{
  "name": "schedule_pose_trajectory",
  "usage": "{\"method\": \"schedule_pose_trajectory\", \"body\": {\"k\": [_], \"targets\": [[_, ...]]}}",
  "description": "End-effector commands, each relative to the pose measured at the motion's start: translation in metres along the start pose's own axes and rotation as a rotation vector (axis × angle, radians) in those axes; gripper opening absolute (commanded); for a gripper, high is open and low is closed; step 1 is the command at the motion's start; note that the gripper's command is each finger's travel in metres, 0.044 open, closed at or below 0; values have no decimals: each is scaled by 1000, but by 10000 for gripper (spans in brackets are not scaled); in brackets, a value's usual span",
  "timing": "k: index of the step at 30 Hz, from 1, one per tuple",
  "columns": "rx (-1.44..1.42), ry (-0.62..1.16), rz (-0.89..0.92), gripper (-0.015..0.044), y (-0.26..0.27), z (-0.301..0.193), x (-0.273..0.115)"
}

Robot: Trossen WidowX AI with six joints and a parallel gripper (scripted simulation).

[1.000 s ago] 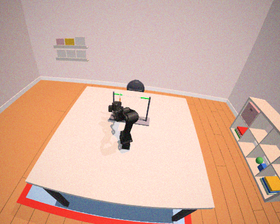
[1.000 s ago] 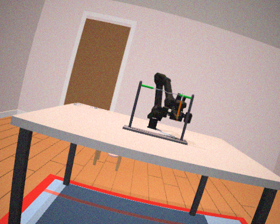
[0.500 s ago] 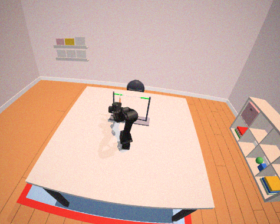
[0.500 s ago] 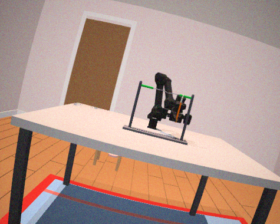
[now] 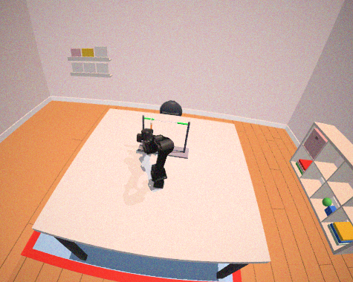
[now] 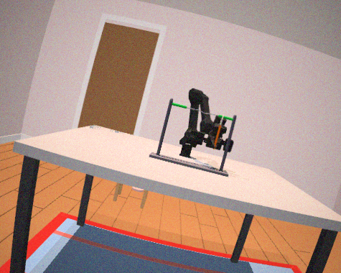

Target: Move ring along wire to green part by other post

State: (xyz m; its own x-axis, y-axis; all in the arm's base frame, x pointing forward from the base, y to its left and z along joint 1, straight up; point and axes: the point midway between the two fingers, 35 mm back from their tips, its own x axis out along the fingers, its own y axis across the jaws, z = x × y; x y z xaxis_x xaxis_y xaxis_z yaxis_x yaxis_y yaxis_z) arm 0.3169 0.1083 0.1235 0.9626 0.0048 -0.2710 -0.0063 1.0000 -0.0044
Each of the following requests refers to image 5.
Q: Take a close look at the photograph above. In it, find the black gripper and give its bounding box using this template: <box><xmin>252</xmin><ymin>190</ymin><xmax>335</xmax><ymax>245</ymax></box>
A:
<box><xmin>137</xmin><ymin>133</ymin><xmax>143</xmax><ymax>142</ymax></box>

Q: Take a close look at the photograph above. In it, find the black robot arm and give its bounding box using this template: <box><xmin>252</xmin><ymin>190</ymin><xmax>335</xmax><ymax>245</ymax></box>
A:
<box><xmin>141</xmin><ymin>128</ymin><xmax>175</xmax><ymax>188</ymax></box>

